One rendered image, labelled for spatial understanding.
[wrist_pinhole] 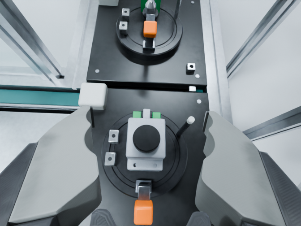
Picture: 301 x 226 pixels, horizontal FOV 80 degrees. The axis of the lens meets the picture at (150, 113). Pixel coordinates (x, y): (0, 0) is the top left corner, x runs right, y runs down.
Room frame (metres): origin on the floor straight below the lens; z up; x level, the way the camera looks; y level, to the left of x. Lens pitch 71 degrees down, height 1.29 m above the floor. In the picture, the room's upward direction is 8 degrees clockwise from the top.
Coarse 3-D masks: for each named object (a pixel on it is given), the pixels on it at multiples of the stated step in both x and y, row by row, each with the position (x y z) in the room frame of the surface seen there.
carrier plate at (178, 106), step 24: (120, 96) 0.14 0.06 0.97; (144, 96) 0.14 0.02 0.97; (168, 96) 0.15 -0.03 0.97; (192, 96) 0.16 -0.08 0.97; (96, 120) 0.08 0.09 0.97; (96, 144) 0.04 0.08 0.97; (192, 144) 0.06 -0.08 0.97; (192, 168) 0.02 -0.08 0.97; (120, 192) -0.03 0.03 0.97; (168, 192) -0.02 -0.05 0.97; (192, 192) -0.01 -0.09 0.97; (120, 216) -0.06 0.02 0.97; (168, 216) -0.05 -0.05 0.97
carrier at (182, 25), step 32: (128, 0) 0.38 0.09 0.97; (160, 0) 0.33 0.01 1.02; (192, 0) 0.41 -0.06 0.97; (96, 32) 0.28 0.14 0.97; (128, 32) 0.27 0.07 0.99; (160, 32) 0.28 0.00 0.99; (192, 32) 0.31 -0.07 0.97; (96, 64) 0.20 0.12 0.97; (128, 64) 0.21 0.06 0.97; (160, 64) 0.22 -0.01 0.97
